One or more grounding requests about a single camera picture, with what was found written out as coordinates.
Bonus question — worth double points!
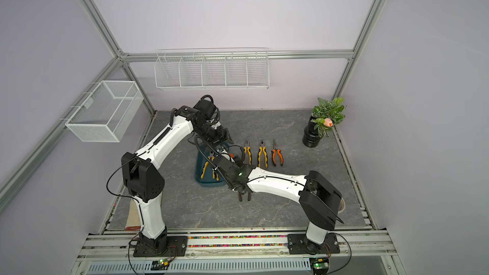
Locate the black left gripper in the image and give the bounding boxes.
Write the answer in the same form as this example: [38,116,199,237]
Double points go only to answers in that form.
[195,122,234,151]

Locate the large yellow black pliers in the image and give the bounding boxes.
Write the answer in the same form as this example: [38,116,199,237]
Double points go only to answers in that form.
[257,140,268,169]

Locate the orange black long nose pliers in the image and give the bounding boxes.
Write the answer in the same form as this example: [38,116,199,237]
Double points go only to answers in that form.
[238,192,252,202]

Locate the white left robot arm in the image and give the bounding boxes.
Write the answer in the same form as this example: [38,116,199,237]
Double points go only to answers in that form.
[121,95,228,242]

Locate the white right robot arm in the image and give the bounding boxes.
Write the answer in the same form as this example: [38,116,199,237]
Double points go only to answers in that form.
[211,155,343,247]

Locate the teal plastic storage box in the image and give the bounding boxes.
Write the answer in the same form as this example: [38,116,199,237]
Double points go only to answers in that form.
[194,142,229,188]

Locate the black vase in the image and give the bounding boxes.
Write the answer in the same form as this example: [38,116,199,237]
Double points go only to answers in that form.
[303,119,321,148]

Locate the green plant with pink flower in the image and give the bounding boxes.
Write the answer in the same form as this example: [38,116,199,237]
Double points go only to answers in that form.
[310,98,346,138]

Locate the roll of tape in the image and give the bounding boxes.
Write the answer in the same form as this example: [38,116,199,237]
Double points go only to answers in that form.
[338,198,346,213]

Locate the white wire wall shelf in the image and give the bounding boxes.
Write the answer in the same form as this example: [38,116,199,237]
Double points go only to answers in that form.
[154,48,270,90]

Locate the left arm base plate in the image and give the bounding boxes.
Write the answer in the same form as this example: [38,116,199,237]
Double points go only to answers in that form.
[133,235,188,257]

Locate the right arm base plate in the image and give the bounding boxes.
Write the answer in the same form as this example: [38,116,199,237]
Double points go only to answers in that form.
[287,233,340,255]

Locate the white mesh wall basket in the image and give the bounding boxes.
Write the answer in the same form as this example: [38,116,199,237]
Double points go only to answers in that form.
[65,80,144,143]

